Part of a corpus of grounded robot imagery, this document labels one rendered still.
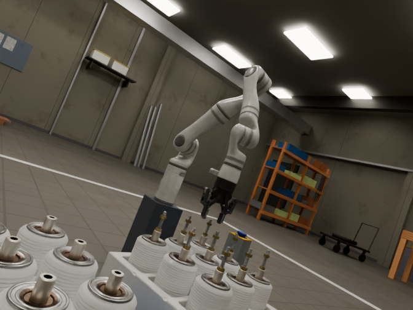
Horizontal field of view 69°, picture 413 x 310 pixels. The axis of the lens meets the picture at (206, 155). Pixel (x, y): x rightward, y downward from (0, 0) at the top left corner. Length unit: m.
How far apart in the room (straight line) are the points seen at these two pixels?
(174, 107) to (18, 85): 4.47
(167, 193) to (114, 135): 8.28
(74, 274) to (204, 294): 0.30
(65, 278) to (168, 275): 0.29
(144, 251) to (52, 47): 8.59
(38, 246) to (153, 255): 0.32
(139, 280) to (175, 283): 0.09
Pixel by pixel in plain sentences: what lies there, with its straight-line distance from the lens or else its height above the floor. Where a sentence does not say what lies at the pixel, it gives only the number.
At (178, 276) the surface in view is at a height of 0.22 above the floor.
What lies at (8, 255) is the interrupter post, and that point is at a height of 0.26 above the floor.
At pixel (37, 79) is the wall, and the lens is 9.13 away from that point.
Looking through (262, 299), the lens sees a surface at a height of 0.21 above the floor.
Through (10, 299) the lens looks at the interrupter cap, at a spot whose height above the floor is 0.25.
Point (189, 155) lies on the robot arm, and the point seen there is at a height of 0.54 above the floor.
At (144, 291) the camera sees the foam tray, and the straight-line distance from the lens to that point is 0.82.
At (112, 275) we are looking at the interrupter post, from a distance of 0.53.
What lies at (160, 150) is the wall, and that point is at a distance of 10.21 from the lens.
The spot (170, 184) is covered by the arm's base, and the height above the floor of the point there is 0.39.
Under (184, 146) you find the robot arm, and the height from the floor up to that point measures 0.57.
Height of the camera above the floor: 0.48
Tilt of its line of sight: 4 degrees up
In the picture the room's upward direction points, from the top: 22 degrees clockwise
